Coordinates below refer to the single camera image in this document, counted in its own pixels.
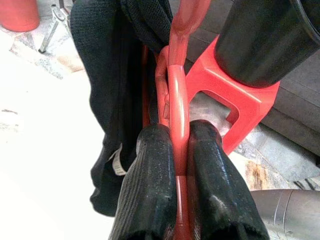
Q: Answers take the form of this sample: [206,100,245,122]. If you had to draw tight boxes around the black round laundry basket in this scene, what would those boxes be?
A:
[215,0,320,89]

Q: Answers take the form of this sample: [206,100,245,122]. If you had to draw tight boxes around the dark grey fabric sofa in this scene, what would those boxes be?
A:
[169,0,320,157]

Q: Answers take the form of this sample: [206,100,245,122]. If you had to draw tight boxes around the red plastic hanger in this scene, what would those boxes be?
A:
[141,0,211,240]

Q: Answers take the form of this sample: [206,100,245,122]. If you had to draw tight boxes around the grey robot leg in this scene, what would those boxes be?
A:
[249,188,320,240]

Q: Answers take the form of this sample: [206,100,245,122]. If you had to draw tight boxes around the red plastic stool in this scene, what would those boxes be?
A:
[184,36,281,156]

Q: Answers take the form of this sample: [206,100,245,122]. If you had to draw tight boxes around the black shirt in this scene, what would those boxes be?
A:
[69,0,176,218]

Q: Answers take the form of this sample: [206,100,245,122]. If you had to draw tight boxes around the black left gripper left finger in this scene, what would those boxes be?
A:
[108,124,176,240]

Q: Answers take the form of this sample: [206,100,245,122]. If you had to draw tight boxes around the orange bin teal liner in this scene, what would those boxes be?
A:
[0,0,41,33]

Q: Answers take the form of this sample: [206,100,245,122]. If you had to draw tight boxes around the silver metal clothes rack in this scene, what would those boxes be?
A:
[38,4,72,54]

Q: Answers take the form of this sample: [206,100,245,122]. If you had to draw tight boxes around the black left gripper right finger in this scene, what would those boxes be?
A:
[186,119,270,240]

